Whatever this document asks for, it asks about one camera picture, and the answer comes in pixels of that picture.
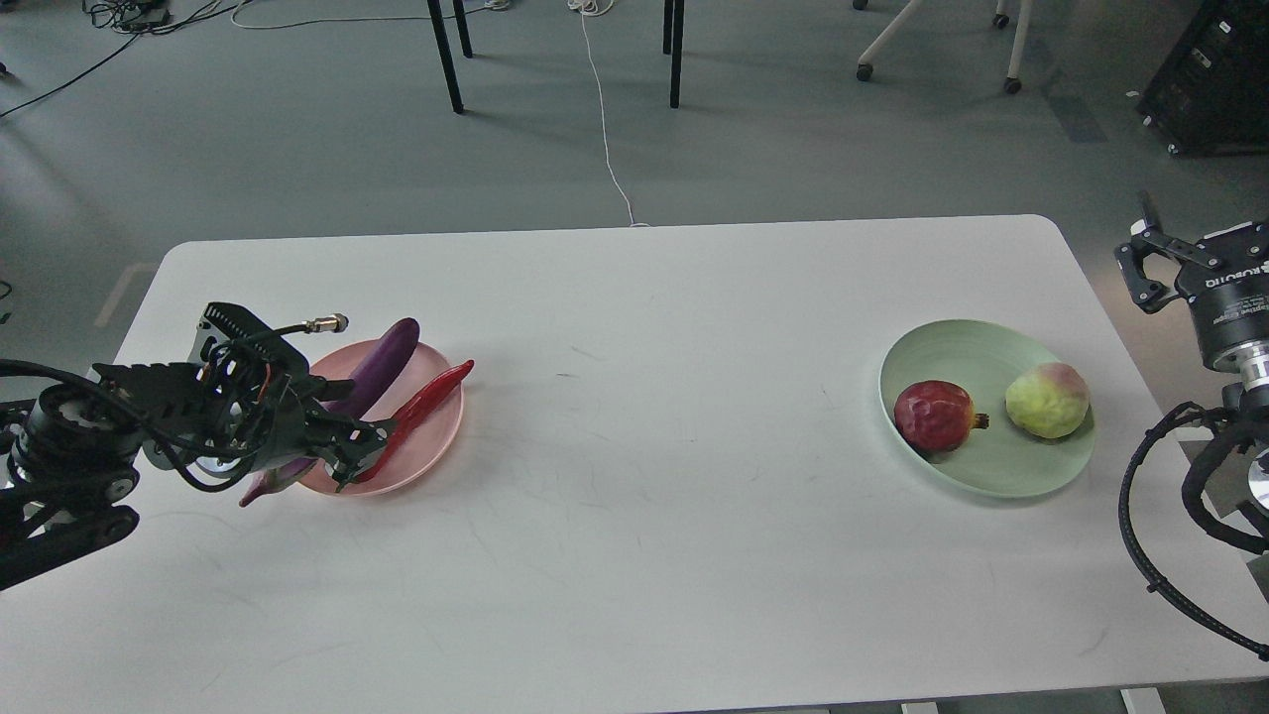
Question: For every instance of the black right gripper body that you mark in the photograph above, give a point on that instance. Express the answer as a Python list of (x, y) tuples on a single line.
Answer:
[(1228, 301)]

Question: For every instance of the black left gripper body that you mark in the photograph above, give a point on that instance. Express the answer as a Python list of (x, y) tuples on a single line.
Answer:
[(231, 414)]

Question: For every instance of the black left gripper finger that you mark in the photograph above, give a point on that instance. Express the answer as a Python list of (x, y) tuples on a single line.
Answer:
[(341, 464), (327, 428)]

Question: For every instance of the red chili pepper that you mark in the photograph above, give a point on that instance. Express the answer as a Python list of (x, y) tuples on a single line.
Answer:
[(426, 402)]

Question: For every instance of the purple eggplant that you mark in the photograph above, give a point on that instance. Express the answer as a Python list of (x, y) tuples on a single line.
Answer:
[(370, 380)]

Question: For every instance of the green pink peach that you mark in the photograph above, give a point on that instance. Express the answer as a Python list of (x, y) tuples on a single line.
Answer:
[(1050, 401)]

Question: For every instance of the red pomegranate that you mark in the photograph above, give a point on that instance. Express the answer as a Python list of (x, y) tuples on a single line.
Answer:
[(935, 416)]

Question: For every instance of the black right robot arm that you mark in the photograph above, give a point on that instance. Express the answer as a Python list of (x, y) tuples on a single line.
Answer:
[(1150, 262)]

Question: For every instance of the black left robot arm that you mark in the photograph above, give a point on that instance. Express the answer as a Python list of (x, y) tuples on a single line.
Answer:
[(71, 452)]

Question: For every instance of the pink plate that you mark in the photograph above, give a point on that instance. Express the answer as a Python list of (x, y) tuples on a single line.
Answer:
[(425, 445)]

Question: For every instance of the black equipment case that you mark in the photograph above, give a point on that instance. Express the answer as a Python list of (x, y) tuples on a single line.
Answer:
[(1210, 95)]

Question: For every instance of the white chair base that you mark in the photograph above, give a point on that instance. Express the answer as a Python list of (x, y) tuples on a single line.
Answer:
[(910, 41)]

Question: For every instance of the black table leg left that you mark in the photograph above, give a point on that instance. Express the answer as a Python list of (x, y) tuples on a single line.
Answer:
[(439, 26)]

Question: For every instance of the black table leg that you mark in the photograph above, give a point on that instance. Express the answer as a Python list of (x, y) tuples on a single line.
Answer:
[(672, 36), (439, 26)]

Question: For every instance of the black table leg right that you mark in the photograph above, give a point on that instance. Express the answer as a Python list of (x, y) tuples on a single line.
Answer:
[(672, 36)]

